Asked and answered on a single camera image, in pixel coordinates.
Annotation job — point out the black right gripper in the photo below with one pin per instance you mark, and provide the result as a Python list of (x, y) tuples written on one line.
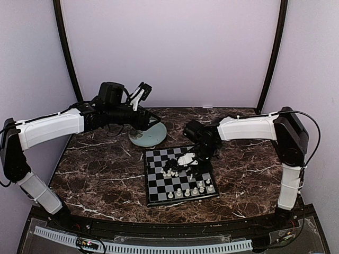
[(207, 168)]

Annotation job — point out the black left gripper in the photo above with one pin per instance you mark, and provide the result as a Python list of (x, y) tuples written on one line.
[(143, 125)]

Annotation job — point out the black grey chessboard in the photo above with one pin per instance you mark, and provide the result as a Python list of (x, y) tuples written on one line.
[(158, 187)]

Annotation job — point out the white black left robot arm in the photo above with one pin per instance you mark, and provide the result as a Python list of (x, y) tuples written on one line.
[(112, 105)]

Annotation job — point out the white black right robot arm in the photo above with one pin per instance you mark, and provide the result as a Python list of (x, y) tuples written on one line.
[(283, 128)]

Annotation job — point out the black chess pieces pile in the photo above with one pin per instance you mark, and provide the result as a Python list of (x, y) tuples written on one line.
[(173, 164)]

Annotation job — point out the pale green flower plate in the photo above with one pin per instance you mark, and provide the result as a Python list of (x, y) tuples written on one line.
[(152, 137)]

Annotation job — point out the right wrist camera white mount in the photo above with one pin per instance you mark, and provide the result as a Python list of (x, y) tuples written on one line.
[(187, 160)]

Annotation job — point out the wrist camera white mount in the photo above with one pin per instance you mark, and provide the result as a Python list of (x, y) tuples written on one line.
[(140, 94), (187, 160)]

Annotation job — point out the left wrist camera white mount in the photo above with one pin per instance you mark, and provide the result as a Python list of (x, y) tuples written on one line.
[(140, 94)]

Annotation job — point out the white slotted cable duct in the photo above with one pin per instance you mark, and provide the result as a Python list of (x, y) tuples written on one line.
[(101, 246)]

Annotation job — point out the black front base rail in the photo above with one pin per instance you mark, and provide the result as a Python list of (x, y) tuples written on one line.
[(256, 227)]

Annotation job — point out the left black frame post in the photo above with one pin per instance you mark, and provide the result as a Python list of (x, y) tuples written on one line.
[(66, 50)]

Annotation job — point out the black frame post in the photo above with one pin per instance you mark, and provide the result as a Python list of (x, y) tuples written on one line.
[(66, 50), (274, 56)]

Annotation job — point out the right black frame post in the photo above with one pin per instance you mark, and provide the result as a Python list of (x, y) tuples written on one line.
[(274, 56)]

